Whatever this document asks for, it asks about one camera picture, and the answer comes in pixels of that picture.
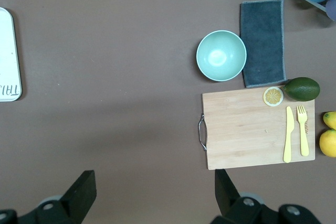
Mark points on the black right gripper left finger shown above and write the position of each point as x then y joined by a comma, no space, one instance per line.
81,192

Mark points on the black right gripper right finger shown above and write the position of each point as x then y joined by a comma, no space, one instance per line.
225,195

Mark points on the wooden cutting board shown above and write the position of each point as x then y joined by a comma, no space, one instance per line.
244,134

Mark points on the yellow plastic knife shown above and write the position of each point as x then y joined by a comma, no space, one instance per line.
288,134

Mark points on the yellow plastic fork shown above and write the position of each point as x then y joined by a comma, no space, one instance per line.
304,140

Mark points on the lemon slice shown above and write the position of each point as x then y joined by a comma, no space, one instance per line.
273,96

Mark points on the yellow lemon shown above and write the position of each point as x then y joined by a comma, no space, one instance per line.
331,119
329,144

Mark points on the green avocado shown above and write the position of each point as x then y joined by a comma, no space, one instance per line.
302,89

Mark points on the mint green bowl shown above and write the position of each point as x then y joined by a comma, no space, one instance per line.
220,56

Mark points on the dark grey cloth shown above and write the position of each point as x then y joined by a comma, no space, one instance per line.
262,45

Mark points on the cream bear print tray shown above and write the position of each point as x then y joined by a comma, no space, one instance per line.
8,51

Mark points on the purple cup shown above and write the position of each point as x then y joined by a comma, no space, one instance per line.
332,9

